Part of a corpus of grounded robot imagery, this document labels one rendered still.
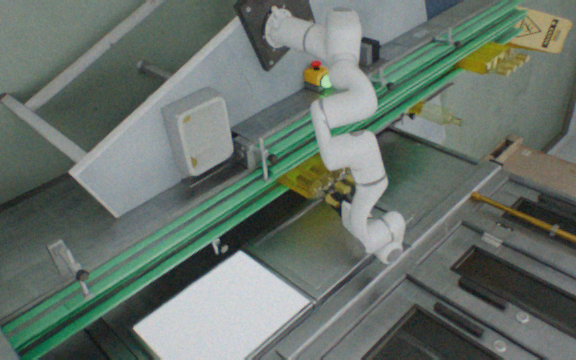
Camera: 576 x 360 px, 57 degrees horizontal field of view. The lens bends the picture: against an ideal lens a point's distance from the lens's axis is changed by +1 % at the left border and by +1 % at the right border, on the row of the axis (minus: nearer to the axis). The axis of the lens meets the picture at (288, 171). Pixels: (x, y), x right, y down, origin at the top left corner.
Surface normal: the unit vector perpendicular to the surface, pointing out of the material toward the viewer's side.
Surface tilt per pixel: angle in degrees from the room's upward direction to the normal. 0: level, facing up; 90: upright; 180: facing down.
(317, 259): 90
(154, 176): 0
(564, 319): 90
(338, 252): 90
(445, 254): 90
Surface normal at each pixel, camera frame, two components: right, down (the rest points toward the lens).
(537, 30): -0.44, 0.07
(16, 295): -0.08, -0.80
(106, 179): 0.70, 0.37
